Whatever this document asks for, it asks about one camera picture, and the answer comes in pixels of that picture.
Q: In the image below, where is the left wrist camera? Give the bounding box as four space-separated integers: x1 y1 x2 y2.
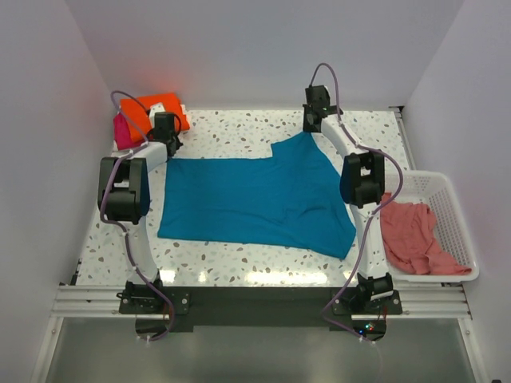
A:
149 102 166 128

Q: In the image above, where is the salmon pink t-shirt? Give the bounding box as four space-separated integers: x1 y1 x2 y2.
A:
380 193 472 275

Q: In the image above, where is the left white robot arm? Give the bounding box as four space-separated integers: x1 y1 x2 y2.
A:
97 109 182 313

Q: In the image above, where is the white plastic basket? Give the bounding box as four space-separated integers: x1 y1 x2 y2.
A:
384 171 479 283

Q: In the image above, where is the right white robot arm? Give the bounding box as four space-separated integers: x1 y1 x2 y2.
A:
303 85 394 314

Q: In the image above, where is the folded orange t-shirt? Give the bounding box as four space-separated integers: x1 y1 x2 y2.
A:
120 93 190 143

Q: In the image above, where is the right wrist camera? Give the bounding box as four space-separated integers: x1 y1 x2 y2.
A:
323 85 331 100

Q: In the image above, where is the blue t-shirt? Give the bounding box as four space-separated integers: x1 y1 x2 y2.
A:
157 132 356 259

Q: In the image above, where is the aluminium frame rail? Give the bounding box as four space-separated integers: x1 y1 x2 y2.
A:
50 282 472 319

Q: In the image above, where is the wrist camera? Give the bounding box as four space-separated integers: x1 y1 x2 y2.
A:
149 102 166 128
323 85 331 100

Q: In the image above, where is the folded magenta t-shirt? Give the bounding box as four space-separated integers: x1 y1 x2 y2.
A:
113 113 133 150

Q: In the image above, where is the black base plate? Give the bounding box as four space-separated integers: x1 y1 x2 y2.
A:
117 283 403 334

